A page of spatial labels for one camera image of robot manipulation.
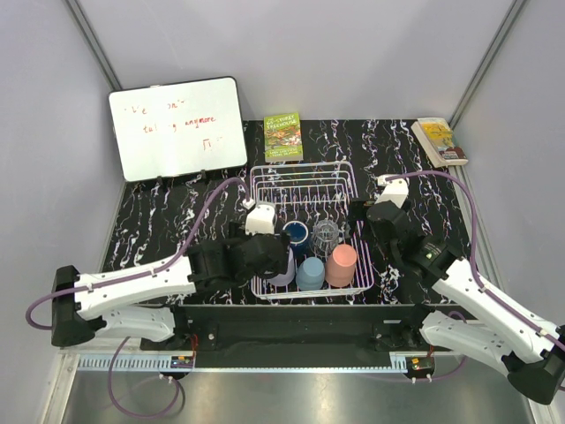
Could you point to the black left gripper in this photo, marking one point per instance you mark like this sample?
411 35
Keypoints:
238 235

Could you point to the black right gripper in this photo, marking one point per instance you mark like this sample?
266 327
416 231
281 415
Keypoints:
357 212

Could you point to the lavender plastic cup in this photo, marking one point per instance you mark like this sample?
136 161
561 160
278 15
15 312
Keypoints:
286 278

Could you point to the dark blue ceramic mug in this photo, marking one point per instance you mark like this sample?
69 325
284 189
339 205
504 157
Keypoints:
299 235

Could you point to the light blue plastic cup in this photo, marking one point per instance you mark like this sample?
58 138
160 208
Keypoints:
311 274

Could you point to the pink plastic cup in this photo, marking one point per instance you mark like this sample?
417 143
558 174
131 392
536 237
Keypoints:
341 266

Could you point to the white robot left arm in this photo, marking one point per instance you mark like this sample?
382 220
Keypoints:
89 305

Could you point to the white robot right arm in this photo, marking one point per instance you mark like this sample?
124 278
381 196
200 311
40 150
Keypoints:
524 347

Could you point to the black marble pattern mat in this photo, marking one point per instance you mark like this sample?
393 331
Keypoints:
155 217

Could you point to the clear glass cup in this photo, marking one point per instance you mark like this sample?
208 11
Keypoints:
325 238

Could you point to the yellow paperback book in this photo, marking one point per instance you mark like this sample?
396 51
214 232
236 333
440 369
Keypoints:
438 141

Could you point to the green treehouse book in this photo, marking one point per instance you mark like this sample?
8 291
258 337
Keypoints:
283 138

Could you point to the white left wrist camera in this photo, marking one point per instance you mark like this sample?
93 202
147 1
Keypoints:
261 218

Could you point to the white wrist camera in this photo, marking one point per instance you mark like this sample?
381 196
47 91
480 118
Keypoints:
395 190
261 218

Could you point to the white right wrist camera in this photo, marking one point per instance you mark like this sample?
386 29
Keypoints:
395 190

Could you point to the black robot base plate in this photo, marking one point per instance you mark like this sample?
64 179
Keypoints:
292 336

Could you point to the white wire dish rack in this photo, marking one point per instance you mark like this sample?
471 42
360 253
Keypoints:
311 192

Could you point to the white whiteboard with black frame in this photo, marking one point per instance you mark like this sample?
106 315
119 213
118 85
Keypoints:
178 129

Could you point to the white slotted cable duct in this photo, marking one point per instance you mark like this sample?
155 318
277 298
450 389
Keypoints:
137 362

